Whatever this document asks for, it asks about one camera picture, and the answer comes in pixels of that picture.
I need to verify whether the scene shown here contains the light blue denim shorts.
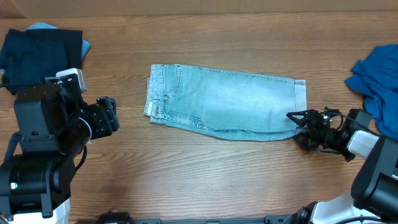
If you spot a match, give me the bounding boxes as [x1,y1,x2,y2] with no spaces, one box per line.
[144,64,307,141]

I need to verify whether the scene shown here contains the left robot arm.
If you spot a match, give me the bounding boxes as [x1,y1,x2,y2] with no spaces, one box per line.
[1,74,119,223]

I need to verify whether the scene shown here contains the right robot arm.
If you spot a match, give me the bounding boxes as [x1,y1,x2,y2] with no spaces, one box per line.
[284,108,397,223]

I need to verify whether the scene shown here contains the folded light blue garment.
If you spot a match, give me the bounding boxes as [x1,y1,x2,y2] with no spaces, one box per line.
[0,22,92,75]

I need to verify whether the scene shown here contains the crumpled blue t-shirt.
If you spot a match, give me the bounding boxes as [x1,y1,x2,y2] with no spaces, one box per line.
[345,44,397,139]

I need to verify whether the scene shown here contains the folded dark navy garment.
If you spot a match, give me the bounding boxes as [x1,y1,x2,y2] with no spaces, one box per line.
[0,28,83,96]

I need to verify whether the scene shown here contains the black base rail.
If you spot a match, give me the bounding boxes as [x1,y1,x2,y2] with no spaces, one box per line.
[76,212,295,224]

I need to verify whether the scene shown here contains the brown cardboard wall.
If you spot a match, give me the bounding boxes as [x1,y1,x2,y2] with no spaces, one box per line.
[1,0,397,19]

